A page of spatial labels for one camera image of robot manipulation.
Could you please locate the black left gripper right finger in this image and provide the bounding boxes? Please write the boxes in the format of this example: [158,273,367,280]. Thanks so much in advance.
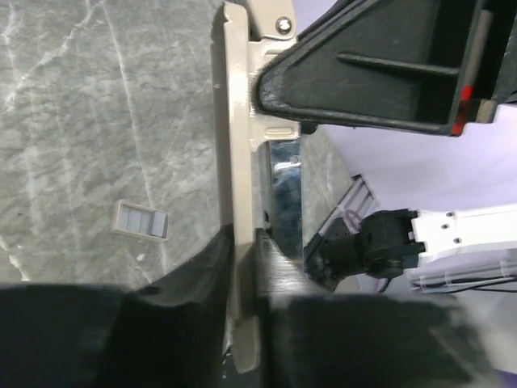
[255,229,497,387]

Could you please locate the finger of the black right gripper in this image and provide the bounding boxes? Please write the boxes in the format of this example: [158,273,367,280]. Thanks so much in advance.
[254,1,503,137]

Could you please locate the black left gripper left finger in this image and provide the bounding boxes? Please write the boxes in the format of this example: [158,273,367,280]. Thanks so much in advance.
[1,226,233,387]

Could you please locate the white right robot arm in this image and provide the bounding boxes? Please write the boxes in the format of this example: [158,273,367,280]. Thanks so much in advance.
[253,1,516,289]

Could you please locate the small open staple box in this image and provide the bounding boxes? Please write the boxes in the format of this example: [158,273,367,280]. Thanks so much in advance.
[111,200,170,243]

